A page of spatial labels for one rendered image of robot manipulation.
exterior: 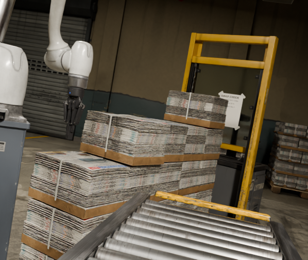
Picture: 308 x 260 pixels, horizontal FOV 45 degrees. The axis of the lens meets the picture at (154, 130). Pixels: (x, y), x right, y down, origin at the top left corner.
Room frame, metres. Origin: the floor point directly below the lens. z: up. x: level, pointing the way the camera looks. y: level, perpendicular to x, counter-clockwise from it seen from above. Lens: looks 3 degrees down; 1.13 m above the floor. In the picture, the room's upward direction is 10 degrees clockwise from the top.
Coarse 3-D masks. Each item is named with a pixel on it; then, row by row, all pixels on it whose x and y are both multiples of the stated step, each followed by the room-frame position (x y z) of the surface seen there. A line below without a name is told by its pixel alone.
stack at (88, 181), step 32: (64, 160) 1.69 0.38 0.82; (96, 160) 1.82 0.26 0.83; (192, 160) 2.47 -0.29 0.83; (64, 192) 1.65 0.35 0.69; (96, 192) 1.62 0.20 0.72; (128, 192) 1.85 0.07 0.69; (32, 224) 1.74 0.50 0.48; (64, 224) 1.63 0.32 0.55; (96, 224) 1.66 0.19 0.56; (32, 256) 1.74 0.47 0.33
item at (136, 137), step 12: (120, 120) 1.88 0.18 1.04; (132, 120) 1.84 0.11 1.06; (144, 120) 1.90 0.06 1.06; (120, 132) 1.87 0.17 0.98; (132, 132) 1.84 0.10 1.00; (144, 132) 1.85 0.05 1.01; (156, 132) 1.93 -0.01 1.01; (168, 132) 2.03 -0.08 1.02; (120, 144) 1.86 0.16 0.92; (132, 144) 1.81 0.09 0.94; (144, 144) 1.87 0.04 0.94; (156, 144) 1.97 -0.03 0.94; (132, 156) 1.81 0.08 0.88; (144, 156) 1.89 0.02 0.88; (156, 156) 1.98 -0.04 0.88
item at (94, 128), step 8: (88, 112) 2.01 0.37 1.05; (96, 112) 1.98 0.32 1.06; (104, 112) 2.02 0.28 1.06; (88, 120) 2.01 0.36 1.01; (96, 120) 1.98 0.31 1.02; (104, 120) 1.94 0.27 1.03; (88, 128) 2.00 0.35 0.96; (96, 128) 1.97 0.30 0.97; (104, 128) 1.94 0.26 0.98; (88, 136) 1.99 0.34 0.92; (96, 136) 1.95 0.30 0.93; (96, 144) 1.95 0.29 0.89
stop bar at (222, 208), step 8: (160, 192) 1.40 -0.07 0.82; (176, 200) 1.38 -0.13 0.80; (184, 200) 1.38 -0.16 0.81; (192, 200) 1.37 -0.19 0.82; (200, 200) 1.38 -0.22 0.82; (216, 208) 1.35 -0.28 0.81; (224, 208) 1.35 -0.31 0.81; (232, 208) 1.34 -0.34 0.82; (240, 208) 1.36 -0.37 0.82; (248, 216) 1.33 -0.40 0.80; (256, 216) 1.33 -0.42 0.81; (264, 216) 1.32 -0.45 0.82
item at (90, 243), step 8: (128, 200) 1.28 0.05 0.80; (136, 200) 1.30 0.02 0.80; (144, 200) 1.32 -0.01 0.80; (120, 208) 1.16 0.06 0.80; (128, 208) 1.18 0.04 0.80; (136, 208) 1.20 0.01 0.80; (112, 216) 1.07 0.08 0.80; (120, 216) 1.08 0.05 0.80; (128, 216) 1.10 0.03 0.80; (104, 224) 0.98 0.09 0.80; (112, 224) 0.99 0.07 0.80; (120, 224) 1.01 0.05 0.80; (96, 232) 0.91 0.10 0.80; (104, 232) 0.92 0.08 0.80; (112, 232) 0.94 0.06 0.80; (80, 240) 0.84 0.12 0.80; (88, 240) 0.85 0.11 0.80; (96, 240) 0.86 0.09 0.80; (104, 240) 0.87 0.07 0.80; (72, 248) 0.79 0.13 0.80; (80, 248) 0.80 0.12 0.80; (88, 248) 0.81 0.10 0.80; (96, 248) 0.82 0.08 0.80; (64, 256) 0.74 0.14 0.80; (72, 256) 0.75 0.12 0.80; (80, 256) 0.76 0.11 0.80; (88, 256) 0.77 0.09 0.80
